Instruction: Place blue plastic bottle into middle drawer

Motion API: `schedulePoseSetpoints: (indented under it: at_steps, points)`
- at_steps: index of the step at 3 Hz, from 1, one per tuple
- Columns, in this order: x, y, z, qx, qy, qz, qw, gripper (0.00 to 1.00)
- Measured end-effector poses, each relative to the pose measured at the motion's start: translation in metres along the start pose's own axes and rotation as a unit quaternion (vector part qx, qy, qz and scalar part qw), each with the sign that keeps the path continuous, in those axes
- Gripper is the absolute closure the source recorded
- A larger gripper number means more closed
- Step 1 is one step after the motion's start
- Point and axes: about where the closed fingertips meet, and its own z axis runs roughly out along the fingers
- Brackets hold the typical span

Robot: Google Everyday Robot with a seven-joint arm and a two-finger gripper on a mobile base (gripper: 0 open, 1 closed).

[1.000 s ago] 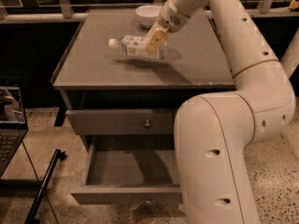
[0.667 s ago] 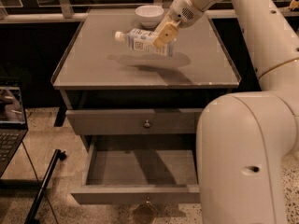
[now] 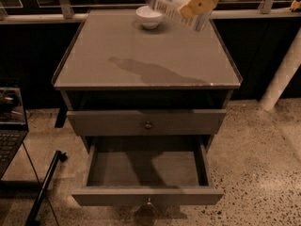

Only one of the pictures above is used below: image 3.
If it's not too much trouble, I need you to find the grey wooden drawer cabinet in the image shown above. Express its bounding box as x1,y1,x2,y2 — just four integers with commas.
51,7,245,207

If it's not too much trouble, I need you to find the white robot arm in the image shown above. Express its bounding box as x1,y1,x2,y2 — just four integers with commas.
180,0,301,110

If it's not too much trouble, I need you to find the black laptop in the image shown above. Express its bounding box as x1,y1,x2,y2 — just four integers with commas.
0,86,28,179

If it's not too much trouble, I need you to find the open middle grey drawer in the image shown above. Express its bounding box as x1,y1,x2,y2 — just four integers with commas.
72,136,224,206

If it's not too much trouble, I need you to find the round upper drawer knob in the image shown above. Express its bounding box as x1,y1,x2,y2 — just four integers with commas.
144,121,152,130

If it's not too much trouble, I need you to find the middle drawer knob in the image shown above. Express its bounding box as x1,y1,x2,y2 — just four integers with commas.
147,198,153,206

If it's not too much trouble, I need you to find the white ceramic bowl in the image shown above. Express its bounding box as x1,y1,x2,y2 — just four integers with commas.
135,6,163,29

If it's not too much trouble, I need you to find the upper grey drawer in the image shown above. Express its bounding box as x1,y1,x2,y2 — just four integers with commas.
67,109,226,137

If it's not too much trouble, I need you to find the black stand pole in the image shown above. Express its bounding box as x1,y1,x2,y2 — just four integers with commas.
24,151,68,226

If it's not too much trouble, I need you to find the metal railing frame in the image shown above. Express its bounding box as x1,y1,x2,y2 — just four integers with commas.
0,0,300,24

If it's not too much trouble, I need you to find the small yellow object on rail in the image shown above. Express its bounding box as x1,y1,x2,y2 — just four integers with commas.
291,0,301,10

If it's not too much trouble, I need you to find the blue label plastic bottle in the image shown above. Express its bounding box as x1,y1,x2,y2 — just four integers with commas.
145,0,211,31

